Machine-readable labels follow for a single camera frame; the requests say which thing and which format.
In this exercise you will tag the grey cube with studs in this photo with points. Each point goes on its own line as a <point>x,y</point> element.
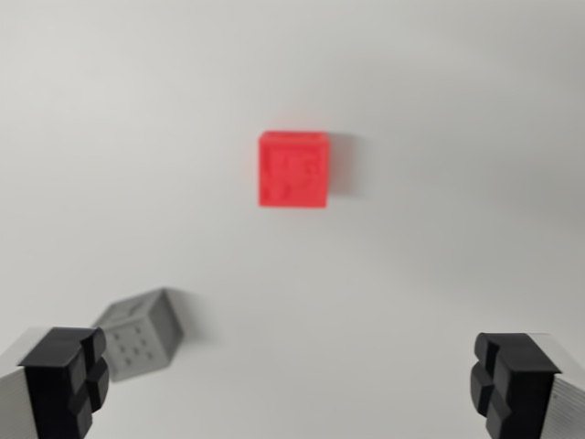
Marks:
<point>141,338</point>

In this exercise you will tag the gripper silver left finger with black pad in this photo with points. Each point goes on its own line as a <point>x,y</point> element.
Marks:
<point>50,379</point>

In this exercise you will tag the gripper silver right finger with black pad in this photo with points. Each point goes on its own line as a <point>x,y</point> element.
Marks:
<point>521,388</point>

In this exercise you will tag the red cube with studs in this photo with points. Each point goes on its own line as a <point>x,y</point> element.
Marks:
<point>292,171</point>

